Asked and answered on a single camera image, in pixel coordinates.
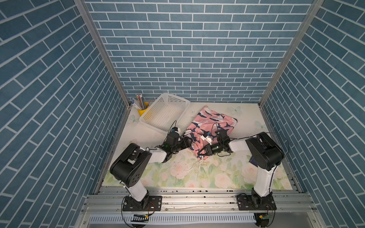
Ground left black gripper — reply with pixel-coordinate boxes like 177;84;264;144
171;136;194;154

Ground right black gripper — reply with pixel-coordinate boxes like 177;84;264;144
198;142;223;156

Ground pink shark print shorts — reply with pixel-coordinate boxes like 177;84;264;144
183;106;238;160

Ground white plastic mesh basket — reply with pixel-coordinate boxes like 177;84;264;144
139;93;191;134

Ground navy blue book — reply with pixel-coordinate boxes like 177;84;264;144
249;156;258;167

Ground yellow metal pencil cup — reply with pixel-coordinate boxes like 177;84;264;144
138;102;149;116

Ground striped pencil bundle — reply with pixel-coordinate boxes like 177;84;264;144
136;94;146;110

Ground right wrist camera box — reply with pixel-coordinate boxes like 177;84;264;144
200;133;213;145

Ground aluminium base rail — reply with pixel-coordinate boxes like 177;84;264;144
81;187;317;215

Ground left aluminium corner post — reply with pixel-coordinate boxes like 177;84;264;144
74;0;130;109

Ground aluminium corner post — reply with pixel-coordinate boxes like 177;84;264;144
74;0;130;109
259;0;324;109

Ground right aluminium corner post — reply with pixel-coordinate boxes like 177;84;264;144
259;0;324;109

